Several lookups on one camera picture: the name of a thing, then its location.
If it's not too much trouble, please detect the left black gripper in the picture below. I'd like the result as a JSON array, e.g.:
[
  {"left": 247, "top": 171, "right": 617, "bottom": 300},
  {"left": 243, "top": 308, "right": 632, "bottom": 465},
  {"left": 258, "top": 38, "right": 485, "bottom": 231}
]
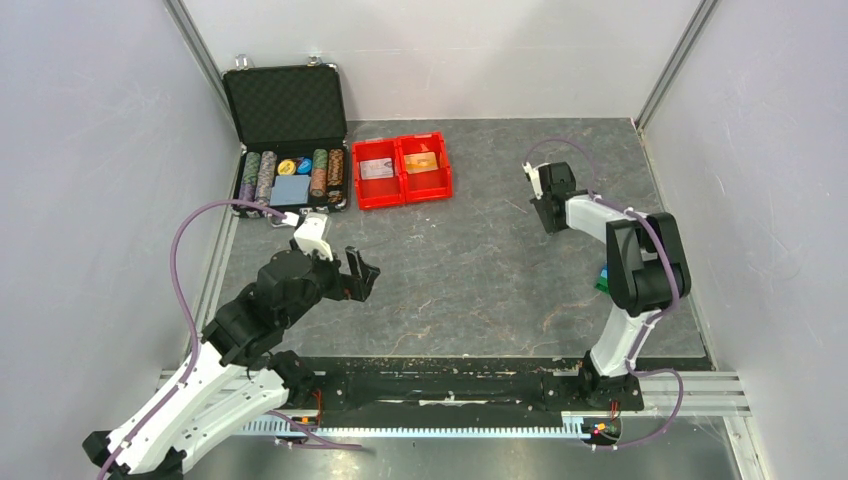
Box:
[{"left": 281, "top": 243, "right": 380, "bottom": 328}]

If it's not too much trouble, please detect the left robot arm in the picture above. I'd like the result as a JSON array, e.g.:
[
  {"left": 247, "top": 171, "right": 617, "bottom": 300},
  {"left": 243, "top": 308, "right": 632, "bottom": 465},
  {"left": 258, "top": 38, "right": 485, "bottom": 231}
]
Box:
[{"left": 83, "top": 247, "right": 381, "bottom": 479}]

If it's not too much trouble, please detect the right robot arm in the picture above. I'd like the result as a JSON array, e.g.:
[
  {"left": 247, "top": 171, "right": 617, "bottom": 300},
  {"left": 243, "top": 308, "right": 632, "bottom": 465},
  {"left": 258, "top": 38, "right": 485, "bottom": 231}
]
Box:
[{"left": 522, "top": 162, "right": 691, "bottom": 408}]

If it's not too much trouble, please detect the blue playing card deck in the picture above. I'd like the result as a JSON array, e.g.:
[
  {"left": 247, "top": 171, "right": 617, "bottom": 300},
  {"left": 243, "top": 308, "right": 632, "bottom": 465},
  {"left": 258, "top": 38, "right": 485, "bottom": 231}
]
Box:
[{"left": 269, "top": 175, "right": 311, "bottom": 207}]

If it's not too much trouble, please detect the white card in bin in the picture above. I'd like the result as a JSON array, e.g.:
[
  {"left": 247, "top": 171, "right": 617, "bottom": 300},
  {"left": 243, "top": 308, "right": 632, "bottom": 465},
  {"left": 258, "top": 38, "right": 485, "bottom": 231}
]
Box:
[{"left": 359, "top": 157, "right": 395, "bottom": 180}]

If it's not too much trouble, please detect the blue green card stack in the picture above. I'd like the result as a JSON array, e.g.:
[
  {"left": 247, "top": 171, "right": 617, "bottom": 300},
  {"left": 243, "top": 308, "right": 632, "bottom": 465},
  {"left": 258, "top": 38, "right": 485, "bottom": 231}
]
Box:
[{"left": 595, "top": 265, "right": 609, "bottom": 293}]

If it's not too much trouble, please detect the orange card in bin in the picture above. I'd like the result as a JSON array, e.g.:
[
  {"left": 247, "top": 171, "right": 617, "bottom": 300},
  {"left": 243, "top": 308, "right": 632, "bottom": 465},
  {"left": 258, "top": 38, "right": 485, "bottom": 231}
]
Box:
[{"left": 404, "top": 151, "right": 439, "bottom": 174}]

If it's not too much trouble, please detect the left red bin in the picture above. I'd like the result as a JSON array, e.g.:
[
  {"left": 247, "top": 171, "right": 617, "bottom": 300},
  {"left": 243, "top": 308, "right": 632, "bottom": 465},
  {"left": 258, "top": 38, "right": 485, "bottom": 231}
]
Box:
[{"left": 352, "top": 139, "right": 405, "bottom": 210}]

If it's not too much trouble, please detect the red bin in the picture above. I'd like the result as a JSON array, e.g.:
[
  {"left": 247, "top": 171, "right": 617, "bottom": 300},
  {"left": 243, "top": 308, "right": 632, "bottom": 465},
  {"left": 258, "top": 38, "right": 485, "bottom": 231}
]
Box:
[
  {"left": 352, "top": 139, "right": 405, "bottom": 210},
  {"left": 396, "top": 132, "right": 454, "bottom": 203}
]

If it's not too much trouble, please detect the right red bin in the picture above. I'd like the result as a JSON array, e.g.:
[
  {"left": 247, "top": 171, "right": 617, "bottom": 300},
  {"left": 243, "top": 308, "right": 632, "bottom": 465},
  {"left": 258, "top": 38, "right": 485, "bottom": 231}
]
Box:
[{"left": 396, "top": 132, "right": 454, "bottom": 203}]

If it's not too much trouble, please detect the yellow dealer chip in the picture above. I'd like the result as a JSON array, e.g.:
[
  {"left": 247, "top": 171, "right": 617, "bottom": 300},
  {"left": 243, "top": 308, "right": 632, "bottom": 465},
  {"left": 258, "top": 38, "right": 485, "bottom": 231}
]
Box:
[{"left": 277, "top": 159, "right": 297, "bottom": 176}]

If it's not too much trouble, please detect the black poker chip case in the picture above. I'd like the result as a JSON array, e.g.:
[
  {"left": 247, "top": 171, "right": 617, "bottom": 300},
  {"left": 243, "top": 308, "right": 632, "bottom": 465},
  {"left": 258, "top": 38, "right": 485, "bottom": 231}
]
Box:
[{"left": 222, "top": 63, "right": 352, "bottom": 218}]

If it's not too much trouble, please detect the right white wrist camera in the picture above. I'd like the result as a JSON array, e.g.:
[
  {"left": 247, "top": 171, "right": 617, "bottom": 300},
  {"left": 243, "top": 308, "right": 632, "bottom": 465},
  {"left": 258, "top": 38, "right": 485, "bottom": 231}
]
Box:
[{"left": 522, "top": 162, "right": 543, "bottom": 199}]

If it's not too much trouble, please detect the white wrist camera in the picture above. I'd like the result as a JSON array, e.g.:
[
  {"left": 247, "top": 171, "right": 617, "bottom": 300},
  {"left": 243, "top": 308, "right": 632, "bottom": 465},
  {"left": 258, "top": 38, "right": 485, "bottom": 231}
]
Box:
[
  {"left": 293, "top": 212, "right": 334, "bottom": 261},
  {"left": 522, "top": 162, "right": 543, "bottom": 199}
]

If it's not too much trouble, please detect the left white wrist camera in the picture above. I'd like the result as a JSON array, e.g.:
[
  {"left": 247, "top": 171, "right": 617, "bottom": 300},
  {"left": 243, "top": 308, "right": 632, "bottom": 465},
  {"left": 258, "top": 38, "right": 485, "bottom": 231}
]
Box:
[{"left": 293, "top": 212, "right": 334, "bottom": 261}]

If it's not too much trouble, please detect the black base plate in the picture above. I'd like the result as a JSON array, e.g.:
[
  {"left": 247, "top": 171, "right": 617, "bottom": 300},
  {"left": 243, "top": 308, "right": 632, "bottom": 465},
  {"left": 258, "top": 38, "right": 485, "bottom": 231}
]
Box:
[{"left": 284, "top": 356, "right": 645, "bottom": 429}]

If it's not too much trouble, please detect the aluminium frame rail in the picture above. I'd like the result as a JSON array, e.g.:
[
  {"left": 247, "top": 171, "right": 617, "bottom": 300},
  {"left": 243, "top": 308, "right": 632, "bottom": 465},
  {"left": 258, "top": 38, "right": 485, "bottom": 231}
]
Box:
[{"left": 155, "top": 370, "right": 753, "bottom": 440}]

